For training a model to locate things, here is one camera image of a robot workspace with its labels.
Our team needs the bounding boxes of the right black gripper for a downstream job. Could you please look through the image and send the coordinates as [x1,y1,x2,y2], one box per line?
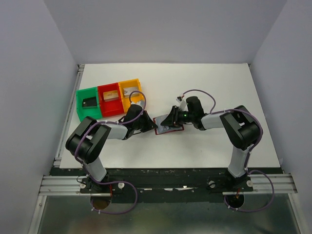
[160,105,194,128]

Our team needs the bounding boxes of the red leather card holder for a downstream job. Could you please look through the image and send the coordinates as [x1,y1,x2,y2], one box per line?
[153,115,185,136]

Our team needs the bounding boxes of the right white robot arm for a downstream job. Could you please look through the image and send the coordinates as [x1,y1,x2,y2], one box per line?
[160,96,263,191]

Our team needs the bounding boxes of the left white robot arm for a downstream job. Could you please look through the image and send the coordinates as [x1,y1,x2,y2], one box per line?
[65,104,157,193]

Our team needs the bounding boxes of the silver card stack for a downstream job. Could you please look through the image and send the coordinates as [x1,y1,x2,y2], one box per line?
[122,86,139,98]

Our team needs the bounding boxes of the gold card stack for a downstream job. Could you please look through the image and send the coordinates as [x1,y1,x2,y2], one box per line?
[103,90,119,101]

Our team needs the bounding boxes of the black card stack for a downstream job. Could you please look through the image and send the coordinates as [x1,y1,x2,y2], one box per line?
[81,97,98,109]

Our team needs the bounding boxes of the red plastic bin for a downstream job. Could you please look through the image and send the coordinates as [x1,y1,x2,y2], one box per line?
[97,83,124,117]

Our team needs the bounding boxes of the yellow plastic bin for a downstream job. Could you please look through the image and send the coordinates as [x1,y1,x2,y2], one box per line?
[118,79,144,113]

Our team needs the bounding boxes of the green plastic bin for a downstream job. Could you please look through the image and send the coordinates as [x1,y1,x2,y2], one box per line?
[76,87,102,121]

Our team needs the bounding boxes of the aluminium frame rail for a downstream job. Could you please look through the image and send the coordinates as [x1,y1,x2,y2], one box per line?
[39,64,85,197]

